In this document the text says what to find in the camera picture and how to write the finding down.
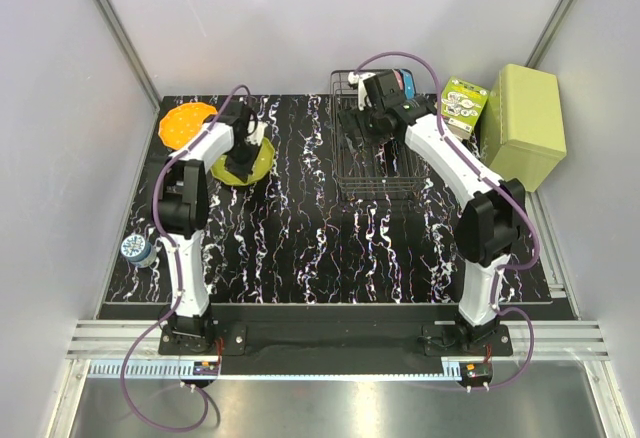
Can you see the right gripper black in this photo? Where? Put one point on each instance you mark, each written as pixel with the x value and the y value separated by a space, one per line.
pixel 352 119

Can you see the green book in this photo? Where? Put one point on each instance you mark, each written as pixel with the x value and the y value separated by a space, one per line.
pixel 462 104

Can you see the light green box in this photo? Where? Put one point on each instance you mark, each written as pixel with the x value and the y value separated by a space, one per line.
pixel 522 131

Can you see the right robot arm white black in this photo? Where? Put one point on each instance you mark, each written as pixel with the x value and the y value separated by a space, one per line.
pixel 492 208

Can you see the orange dotted plate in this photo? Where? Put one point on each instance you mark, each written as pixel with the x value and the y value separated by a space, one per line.
pixel 182 123

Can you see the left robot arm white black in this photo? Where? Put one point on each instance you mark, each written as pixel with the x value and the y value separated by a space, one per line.
pixel 180 209

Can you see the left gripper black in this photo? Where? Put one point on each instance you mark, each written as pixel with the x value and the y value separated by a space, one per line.
pixel 240 161

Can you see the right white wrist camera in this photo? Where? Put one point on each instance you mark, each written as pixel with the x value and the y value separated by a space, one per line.
pixel 357 81

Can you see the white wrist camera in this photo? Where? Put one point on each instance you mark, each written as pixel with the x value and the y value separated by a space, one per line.
pixel 256 134
pixel 357 81

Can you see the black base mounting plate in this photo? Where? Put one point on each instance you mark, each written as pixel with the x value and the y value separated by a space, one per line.
pixel 431 339

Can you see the black wire dish rack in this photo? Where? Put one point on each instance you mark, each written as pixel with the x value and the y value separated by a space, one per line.
pixel 369 172

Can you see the green dotted plate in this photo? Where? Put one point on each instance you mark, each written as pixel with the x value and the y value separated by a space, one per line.
pixel 261 167

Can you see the blue dotted plate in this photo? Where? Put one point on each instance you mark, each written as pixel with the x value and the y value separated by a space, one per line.
pixel 408 83

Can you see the pink dotted plate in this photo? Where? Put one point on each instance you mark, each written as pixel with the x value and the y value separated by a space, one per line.
pixel 399 79

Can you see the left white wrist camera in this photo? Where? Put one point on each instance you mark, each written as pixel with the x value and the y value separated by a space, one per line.
pixel 256 134

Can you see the blue patterned cup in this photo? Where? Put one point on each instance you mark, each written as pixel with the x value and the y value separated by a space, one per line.
pixel 137 250

